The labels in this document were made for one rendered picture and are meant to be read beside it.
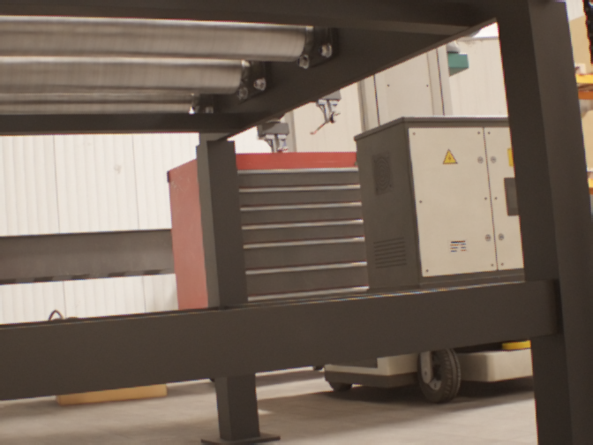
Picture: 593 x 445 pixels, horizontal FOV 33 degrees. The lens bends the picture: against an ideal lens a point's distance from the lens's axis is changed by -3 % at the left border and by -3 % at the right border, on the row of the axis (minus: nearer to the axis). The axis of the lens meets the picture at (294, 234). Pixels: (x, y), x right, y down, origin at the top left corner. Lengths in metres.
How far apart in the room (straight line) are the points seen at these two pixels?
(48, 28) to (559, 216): 0.90
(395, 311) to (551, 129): 0.37
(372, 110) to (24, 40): 1.87
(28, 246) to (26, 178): 5.25
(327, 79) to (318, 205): 2.26
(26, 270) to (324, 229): 3.06
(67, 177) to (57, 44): 10.45
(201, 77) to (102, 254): 4.93
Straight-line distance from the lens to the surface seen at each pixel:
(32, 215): 12.06
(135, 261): 7.12
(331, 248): 4.26
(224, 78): 2.19
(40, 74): 2.06
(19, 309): 11.95
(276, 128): 4.27
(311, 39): 1.99
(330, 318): 1.23
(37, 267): 6.89
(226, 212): 2.48
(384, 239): 3.12
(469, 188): 3.06
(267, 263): 4.12
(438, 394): 2.94
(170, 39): 1.84
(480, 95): 6.83
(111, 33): 1.80
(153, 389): 3.97
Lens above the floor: 0.35
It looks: 3 degrees up
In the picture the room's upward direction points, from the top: 5 degrees counter-clockwise
